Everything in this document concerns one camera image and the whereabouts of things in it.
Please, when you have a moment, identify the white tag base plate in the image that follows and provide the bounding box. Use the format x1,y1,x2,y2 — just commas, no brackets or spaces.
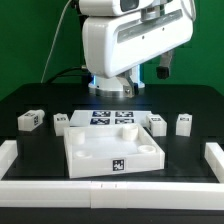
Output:
70,110,150,127

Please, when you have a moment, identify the white square tabletop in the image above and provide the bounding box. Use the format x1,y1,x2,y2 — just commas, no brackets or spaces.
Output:
64,124,165,178

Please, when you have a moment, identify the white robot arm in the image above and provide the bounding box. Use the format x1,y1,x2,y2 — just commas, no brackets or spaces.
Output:
78,0,196,97

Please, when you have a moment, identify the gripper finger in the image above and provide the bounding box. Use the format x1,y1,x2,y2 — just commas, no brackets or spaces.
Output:
117,75,135,98
156,50,174,79

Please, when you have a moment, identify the black cable bundle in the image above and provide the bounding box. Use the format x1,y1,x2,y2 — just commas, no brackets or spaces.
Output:
44,65,90,84

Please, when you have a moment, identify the white cable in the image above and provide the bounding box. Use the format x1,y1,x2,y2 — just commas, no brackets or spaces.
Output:
40,0,74,84

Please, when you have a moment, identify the white U-shaped fence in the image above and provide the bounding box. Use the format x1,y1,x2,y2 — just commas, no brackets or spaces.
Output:
0,140,224,211

